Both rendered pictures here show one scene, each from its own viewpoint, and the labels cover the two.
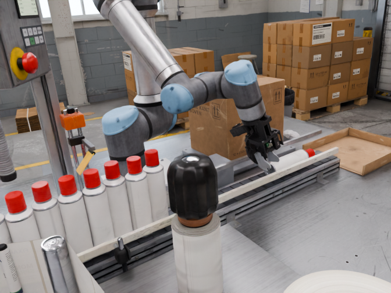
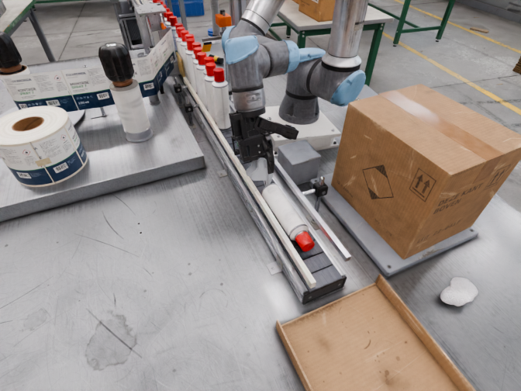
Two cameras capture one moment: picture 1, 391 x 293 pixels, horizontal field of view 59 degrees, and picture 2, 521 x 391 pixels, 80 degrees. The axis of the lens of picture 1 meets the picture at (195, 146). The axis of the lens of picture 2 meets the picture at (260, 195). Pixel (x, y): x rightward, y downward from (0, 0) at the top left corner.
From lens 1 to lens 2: 135 cm
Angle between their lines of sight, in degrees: 81
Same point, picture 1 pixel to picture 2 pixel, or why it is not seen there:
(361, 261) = (132, 232)
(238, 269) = (152, 151)
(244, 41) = not seen: outside the picture
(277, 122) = (405, 222)
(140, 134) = (297, 78)
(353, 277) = (49, 132)
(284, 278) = (130, 167)
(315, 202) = (230, 239)
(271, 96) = (409, 172)
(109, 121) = not seen: hidden behind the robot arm
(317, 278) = (61, 122)
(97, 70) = not seen: outside the picture
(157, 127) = (315, 86)
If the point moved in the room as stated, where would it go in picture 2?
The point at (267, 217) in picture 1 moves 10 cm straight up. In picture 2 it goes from (222, 195) to (219, 170)
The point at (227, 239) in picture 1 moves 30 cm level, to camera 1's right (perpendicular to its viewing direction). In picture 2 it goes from (184, 152) to (146, 221)
